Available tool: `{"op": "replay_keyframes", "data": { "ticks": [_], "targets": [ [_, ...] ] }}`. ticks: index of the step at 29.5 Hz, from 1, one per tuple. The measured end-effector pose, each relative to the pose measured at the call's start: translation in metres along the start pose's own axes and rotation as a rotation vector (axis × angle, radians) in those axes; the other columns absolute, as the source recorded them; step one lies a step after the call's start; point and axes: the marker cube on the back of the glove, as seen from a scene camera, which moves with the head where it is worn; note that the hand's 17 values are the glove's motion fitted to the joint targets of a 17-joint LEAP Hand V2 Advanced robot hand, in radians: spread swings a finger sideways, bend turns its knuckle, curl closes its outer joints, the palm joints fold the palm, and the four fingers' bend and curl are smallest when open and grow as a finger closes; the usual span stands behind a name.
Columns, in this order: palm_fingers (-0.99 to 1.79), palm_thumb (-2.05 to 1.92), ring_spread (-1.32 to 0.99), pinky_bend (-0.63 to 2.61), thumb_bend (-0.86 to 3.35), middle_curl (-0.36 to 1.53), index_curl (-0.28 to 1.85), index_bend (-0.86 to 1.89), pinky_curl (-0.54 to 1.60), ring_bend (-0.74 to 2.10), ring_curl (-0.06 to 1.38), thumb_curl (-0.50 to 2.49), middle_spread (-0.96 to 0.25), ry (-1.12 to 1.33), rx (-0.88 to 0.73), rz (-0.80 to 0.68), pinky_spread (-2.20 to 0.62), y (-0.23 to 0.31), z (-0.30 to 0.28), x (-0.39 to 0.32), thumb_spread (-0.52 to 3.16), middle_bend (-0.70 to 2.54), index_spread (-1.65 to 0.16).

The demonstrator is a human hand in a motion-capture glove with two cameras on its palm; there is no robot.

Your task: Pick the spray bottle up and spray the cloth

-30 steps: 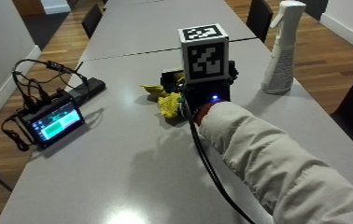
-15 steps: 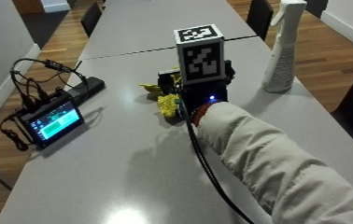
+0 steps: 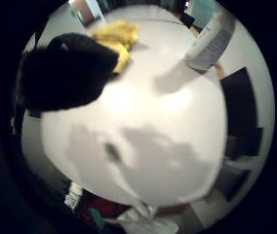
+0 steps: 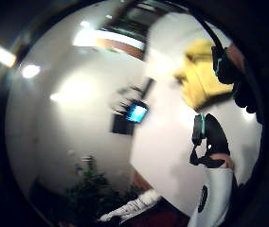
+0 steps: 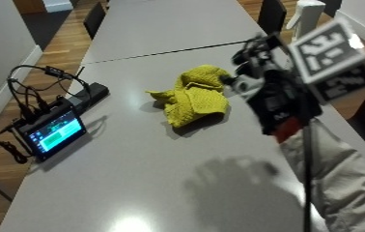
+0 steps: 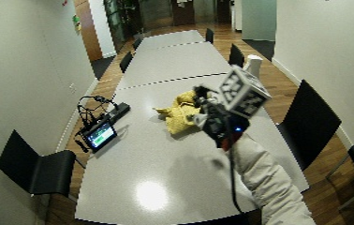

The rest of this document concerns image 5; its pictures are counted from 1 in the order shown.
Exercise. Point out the yellow knitted cloth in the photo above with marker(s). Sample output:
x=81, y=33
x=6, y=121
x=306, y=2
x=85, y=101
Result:
x=195, y=96

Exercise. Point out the white cube of black markers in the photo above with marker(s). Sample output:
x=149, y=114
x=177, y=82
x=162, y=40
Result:
x=325, y=53

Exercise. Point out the white spray bottle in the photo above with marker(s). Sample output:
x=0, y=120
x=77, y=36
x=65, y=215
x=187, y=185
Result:
x=308, y=16

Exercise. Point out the black rectangular power box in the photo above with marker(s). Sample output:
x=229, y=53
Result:
x=92, y=92

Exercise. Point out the small black touchscreen display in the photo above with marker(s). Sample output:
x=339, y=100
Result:
x=56, y=132

